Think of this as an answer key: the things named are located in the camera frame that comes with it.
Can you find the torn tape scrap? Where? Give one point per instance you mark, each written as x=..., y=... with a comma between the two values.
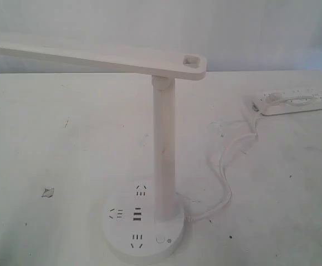
x=48, y=193

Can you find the white desk lamp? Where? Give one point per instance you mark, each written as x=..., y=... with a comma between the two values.
x=146, y=221

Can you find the white power strip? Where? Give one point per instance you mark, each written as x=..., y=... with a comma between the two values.
x=284, y=100

